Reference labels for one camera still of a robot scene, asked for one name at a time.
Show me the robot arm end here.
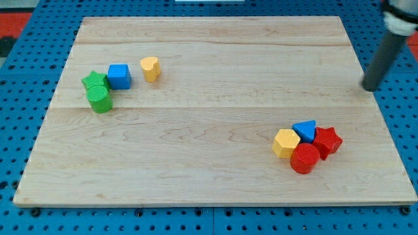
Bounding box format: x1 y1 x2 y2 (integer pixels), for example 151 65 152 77
381 0 417 37

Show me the yellow hexagon block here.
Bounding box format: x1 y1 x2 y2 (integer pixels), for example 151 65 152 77
272 129 301 159

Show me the wooden board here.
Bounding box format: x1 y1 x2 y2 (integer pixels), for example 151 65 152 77
14 16 417 208

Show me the yellow heart block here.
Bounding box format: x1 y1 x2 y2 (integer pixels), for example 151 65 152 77
140 56 161 83

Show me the blue triangle block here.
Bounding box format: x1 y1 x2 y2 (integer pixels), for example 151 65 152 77
292 120 316 144

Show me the blue cube block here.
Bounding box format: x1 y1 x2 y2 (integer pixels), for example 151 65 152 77
107 64 131 89

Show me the red cylinder block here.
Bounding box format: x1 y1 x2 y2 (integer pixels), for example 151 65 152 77
290 143 320 174

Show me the green cylinder block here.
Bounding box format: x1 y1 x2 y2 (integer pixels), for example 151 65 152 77
86 86 113 114

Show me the red star block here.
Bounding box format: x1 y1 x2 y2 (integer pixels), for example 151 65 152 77
312 127 344 161

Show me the green star block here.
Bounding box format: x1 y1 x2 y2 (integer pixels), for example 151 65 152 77
82 70 110 91

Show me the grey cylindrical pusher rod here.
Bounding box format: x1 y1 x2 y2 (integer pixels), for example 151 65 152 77
361 31 408 92

